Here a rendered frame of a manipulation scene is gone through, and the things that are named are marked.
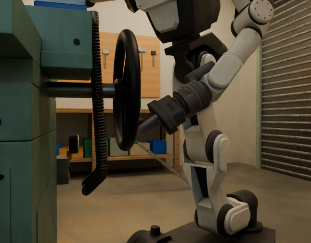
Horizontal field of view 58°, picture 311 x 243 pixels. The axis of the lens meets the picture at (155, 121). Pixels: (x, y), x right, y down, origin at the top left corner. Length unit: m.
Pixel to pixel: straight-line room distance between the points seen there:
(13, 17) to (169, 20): 0.79
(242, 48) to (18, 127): 0.65
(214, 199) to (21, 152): 0.96
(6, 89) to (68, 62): 0.14
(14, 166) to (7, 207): 0.06
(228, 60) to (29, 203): 0.61
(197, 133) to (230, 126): 3.61
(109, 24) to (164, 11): 3.20
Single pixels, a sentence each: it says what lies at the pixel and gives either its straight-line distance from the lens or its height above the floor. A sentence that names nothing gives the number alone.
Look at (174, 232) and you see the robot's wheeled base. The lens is 1.51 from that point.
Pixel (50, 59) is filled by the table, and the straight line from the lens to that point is 0.57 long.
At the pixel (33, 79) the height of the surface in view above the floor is 0.81.
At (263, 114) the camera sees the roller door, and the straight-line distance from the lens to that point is 4.33.
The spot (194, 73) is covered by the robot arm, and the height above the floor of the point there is 0.87.
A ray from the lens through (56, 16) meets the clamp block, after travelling 0.61.
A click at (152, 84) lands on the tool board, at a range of 4.22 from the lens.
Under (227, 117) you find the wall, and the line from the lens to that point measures 4.75.
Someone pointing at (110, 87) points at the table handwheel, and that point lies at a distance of 0.67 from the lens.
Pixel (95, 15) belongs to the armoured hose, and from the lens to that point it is 0.65.
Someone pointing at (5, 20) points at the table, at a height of 0.86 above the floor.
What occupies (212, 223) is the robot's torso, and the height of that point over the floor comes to 0.27.
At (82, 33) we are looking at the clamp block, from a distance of 0.60.
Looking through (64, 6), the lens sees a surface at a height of 0.97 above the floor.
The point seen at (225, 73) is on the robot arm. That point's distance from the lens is 0.80.
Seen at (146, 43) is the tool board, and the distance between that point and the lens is 4.30.
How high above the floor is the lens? 0.75
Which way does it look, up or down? 1 degrees down
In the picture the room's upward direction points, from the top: straight up
